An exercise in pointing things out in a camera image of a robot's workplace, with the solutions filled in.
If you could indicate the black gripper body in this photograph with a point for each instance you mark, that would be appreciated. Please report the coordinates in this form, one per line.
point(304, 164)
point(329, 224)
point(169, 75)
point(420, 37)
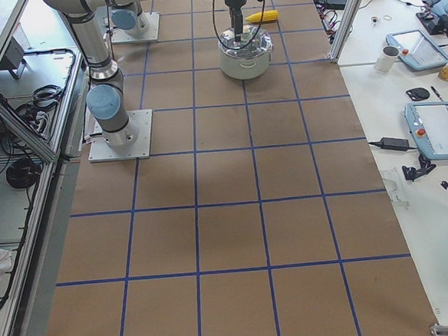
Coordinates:
point(234, 0)

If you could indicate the glass pot lid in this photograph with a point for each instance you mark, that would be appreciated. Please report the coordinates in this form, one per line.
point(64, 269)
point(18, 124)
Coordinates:
point(254, 41)

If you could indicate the yellow corn cob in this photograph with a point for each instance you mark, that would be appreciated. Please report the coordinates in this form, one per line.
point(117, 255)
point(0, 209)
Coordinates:
point(263, 17)

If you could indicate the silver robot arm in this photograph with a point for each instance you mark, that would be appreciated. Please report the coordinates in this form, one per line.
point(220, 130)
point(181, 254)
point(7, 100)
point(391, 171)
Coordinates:
point(130, 19)
point(105, 99)

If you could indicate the white mug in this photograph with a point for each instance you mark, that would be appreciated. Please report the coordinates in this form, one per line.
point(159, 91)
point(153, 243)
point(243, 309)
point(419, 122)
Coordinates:
point(386, 58)

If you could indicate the far blue teach pendant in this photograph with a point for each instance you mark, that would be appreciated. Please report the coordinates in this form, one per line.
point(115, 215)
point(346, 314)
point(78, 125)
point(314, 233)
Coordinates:
point(422, 52)

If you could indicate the blue teach pendant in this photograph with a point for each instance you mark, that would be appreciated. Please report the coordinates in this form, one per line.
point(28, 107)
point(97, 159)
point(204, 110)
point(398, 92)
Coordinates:
point(422, 52)
point(428, 123)

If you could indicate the black power adapter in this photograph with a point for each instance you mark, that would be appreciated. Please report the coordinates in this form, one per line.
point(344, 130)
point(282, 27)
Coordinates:
point(393, 144)

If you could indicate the black round disc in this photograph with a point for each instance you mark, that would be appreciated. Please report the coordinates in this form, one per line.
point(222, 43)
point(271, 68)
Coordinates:
point(418, 94)

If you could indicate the brown grid table mat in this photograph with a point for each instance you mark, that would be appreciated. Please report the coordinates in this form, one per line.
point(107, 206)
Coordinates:
point(260, 211)

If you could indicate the near blue teach pendant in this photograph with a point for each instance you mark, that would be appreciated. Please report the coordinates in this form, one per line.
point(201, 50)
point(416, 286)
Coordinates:
point(428, 123)

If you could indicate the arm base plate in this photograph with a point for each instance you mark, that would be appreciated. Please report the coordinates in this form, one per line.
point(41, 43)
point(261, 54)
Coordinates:
point(152, 34)
point(131, 142)

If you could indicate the aluminium frame post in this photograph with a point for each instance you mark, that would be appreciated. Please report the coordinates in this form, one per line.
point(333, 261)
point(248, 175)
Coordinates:
point(341, 35)

